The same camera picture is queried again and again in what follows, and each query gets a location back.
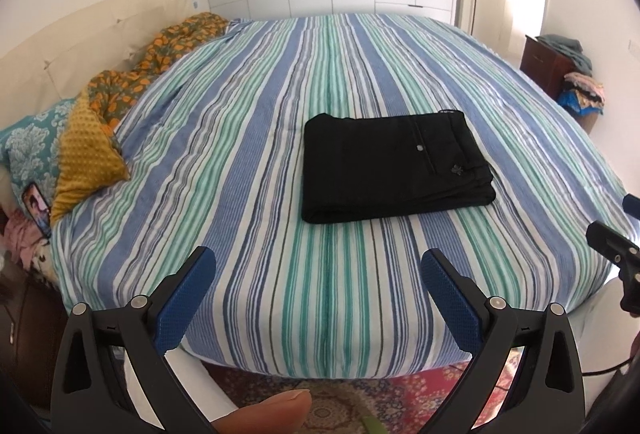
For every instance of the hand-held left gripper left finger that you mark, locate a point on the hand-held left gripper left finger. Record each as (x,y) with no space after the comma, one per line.
(185,299)

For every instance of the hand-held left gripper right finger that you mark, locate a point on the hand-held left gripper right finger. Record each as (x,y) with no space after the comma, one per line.
(450,299)

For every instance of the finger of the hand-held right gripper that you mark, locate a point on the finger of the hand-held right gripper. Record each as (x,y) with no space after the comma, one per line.
(612,244)
(632,203)

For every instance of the black pants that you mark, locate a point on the black pants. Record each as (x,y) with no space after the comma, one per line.
(380,163)

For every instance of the person's left hand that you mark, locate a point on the person's left hand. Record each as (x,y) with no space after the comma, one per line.
(270,414)

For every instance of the brown laundry basket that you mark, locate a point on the brown laundry basket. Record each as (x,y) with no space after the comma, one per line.
(592,121)

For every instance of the pile of colourful clothes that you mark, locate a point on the pile of colourful clothes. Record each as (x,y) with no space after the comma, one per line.
(582,91)

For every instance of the red patterned rug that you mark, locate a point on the red patterned rug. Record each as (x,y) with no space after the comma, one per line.
(360,394)

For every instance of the bed with striped sheet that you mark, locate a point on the bed with striped sheet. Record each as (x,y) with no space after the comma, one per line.
(250,163)

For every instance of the dark wooden cabinet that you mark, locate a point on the dark wooden cabinet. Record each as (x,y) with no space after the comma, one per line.
(545,63)

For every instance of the dark wooden nightstand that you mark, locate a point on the dark wooden nightstand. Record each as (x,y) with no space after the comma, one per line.
(25,339)

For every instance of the teal clothes heap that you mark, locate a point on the teal clothes heap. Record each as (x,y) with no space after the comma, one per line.
(567,48)

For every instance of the mustard dotted cushion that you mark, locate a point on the mustard dotted cushion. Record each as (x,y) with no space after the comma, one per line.
(87,158)

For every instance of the pink cloth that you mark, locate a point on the pink cloth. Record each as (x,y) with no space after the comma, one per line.
(22,244)

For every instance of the smartphone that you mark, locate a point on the smartphone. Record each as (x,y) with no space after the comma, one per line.
(37,209)

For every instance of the teal floral pillow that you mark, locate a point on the teal floral pillow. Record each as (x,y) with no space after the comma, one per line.
(35,143)

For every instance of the orange floral blanket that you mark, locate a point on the orange floral blanket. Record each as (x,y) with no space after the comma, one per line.
(150,58)

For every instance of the cream padded headboard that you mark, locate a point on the cream padded headboard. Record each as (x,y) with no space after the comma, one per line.
(65,53)

